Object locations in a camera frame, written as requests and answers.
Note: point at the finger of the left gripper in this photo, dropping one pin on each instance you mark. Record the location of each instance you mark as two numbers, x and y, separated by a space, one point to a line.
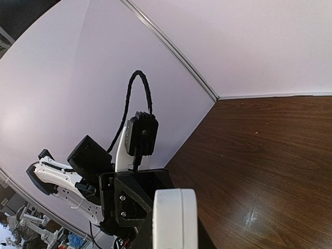
133 199

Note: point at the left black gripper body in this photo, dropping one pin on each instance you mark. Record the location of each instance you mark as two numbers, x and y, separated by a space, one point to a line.
160 179

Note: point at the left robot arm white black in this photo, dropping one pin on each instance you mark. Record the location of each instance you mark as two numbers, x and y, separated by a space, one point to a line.
78 181

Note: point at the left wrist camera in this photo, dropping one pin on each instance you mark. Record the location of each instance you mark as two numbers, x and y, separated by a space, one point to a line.
141 137

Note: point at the left aluminium corner post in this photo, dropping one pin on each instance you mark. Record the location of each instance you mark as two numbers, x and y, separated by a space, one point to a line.
172 48

